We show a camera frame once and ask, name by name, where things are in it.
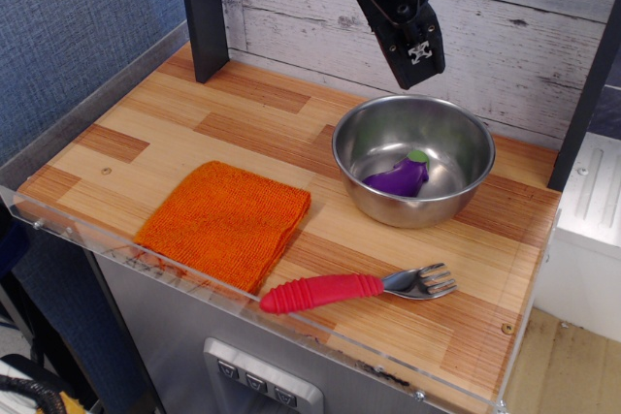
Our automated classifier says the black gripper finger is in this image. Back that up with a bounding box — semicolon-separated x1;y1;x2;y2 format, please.
370;4;445;90

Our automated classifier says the purple toy eggplant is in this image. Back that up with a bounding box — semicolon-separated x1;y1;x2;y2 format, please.
363;150;430;197

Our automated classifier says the stainless steel pot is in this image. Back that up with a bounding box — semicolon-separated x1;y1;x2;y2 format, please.
332;95;496;229

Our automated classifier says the orange folded cloth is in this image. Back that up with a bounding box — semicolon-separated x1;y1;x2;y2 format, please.
134;161;311;293

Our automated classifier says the white side cabinet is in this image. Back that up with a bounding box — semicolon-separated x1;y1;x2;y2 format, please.
534;133;620;341

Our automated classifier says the silver button control panel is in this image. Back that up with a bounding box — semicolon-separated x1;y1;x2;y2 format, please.
203;337;324;413

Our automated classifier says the clear acrylic front guard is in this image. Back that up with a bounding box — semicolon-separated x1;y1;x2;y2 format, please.
1;188;505;413

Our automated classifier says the yellow object bottom left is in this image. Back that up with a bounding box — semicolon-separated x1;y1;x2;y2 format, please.
61;393;90;414

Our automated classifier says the black right vertical post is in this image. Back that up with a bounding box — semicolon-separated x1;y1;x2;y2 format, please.
547;0;620;191

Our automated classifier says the black vertical post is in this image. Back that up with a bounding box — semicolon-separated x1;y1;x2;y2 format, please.
183;0;229;83
547;0;620;191

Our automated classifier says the black left vertical post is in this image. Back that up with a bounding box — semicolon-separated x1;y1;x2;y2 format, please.
183;0;229;83

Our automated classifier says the red handled metal fork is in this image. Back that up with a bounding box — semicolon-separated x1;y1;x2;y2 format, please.
259;263;457;314

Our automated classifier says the black braided cable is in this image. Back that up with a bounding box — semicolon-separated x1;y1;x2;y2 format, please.
0;376;67;414

